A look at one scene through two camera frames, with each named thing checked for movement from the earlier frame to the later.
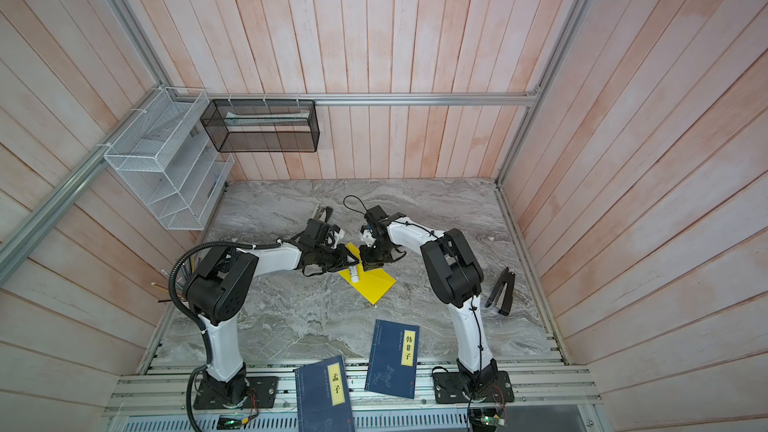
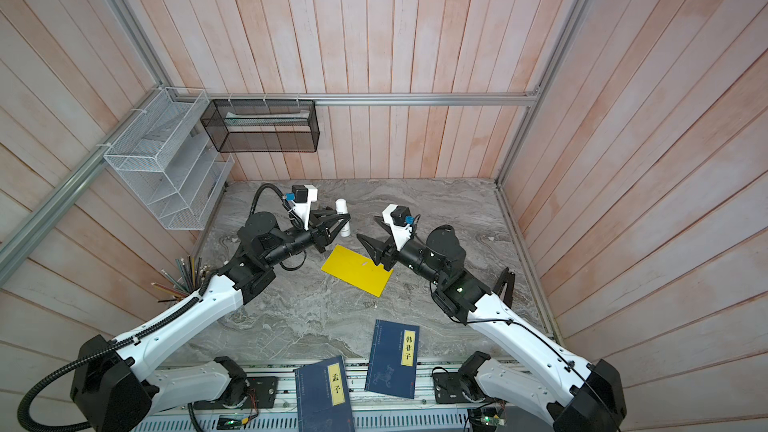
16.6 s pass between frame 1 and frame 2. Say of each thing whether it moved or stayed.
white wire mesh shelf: stayed
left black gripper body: moved
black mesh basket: stayed
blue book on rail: stayed
